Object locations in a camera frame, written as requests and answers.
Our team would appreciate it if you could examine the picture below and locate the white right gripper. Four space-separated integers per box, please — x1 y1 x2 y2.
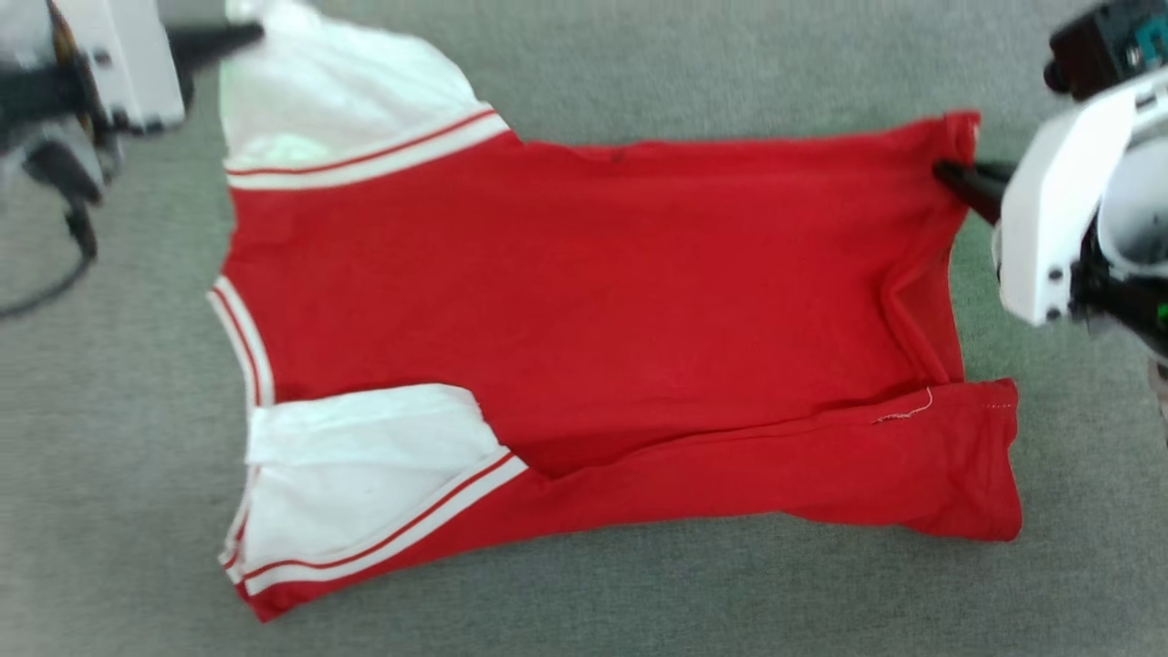
932 68 1168 329

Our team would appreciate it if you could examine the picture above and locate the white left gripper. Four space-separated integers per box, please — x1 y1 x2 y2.
51 0 266 136

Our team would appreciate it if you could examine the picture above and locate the red and white t-shirt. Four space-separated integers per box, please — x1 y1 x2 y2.
205 0 1024 625

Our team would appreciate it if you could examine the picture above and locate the grey fabric mat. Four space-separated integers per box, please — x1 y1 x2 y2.
0 0 1168 657

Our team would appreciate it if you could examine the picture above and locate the thin black left gripper cable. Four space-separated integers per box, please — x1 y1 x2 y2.
0 137 100 322

